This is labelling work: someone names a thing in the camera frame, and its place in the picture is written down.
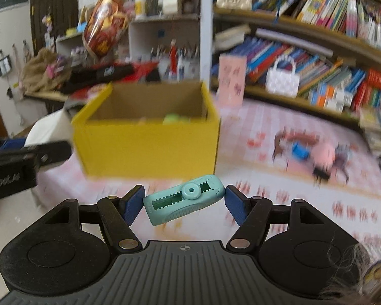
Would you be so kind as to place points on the thick book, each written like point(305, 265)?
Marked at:
point(228, 44)
point(231, 31)

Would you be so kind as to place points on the wooden bookshelf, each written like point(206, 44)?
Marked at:
point(304, 27)

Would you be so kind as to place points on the white quilted handbag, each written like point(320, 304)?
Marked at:
point(282, 82)

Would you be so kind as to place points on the pink cylinder container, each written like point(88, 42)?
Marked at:
point(231, 79)

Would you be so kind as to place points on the yellow cardboard box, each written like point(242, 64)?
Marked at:
point(146, 149)

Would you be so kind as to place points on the white orange carton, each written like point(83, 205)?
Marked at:
point(327, 103)
point(335, 92)

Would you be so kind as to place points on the pink pig toy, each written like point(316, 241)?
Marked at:
point(324, 156)

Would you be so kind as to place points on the white pen cup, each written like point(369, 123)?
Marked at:
point(189, 66)
point(157, 62)

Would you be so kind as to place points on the brown fuzzy fur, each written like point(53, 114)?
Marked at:
point(346, 273)

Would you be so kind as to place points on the black fabric bag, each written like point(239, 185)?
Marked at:
point(98, 74)

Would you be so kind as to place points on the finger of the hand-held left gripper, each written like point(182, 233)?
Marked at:
point(50, 154)
point(12, 143)

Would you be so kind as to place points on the white bottle yellow label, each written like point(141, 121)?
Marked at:
point(140, 6)

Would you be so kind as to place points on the dark wooden door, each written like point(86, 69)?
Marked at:
point(50, 0)

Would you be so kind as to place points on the small white shelf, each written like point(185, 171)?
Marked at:
point(68, 47)

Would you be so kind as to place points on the red foil bag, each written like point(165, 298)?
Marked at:
point(103, 28)

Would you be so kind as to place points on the green toy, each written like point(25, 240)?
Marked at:
point(174, 119)

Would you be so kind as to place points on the white shelf unit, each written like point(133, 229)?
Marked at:
point(152, 35)

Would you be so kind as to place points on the white paper roll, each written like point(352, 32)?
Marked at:
point(292, 39)

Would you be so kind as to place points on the brown plush cloth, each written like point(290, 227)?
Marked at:
point(38, 70)

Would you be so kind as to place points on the pink checked printed tablecloth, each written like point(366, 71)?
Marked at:
point(273, 197)

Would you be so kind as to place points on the red white doll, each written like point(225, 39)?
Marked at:
point(173, 57)

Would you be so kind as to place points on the small teal white toy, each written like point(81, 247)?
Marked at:
point(177, 206)

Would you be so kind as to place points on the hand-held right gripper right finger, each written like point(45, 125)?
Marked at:
point(236, 206)

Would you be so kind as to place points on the black side table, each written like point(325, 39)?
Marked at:
point(47, 100)

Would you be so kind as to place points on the small hanging bag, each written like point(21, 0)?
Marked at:
point(3, 65)

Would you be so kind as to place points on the grey purple toy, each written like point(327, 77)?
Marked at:
point(343, 160)

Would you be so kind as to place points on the red packaging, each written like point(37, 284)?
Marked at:
point(146, 68)

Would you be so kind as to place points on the stack of papers and books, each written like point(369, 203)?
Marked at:
point(377, 127)

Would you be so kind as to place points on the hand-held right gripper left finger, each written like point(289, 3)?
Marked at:
point(135, 205)

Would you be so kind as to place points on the row of red books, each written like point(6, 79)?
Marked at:
point(374, 90)

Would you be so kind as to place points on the row of colourful books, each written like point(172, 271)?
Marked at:
point(263, 57)
point(320, 3)

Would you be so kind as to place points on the blue toy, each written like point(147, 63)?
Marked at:
point(300, 151)

